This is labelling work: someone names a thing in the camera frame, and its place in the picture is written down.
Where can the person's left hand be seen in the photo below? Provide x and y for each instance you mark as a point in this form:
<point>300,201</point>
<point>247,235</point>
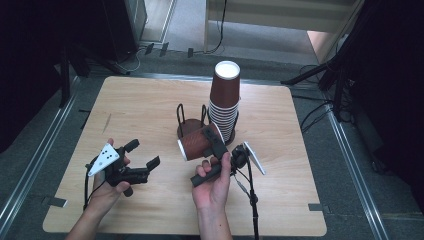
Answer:
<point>103,192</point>

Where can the person's right hand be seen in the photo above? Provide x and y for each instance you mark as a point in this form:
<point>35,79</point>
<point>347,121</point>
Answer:
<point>213,191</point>

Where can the black cabinet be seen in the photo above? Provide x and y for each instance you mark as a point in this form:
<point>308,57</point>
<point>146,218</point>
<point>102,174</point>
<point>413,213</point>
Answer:
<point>120,30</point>

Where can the metal floor rail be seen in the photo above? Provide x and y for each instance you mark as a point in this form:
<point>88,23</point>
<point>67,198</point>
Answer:
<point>356,173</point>
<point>36,156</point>

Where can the stack of brown paper cups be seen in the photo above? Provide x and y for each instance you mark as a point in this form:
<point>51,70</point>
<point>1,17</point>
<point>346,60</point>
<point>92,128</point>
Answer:
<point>225,91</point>

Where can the white board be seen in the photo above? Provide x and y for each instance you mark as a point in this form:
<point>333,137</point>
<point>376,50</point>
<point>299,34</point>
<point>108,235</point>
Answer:
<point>276,15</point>

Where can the black metal stand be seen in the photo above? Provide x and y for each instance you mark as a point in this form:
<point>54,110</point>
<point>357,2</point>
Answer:
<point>65,76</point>

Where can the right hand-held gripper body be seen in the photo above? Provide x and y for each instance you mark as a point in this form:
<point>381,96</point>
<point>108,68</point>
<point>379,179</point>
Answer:
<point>238,158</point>

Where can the single brown paper cup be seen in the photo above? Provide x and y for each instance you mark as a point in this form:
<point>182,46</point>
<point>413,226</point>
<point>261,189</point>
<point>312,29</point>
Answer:
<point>196,145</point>

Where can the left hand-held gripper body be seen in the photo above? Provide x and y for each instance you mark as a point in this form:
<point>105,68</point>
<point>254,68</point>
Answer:
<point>106,159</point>

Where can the black tripod stand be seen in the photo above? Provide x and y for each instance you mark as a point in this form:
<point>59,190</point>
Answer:
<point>328,68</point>

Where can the grey tape marker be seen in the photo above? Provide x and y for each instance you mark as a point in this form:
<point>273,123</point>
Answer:
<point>55,202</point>
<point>318,207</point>

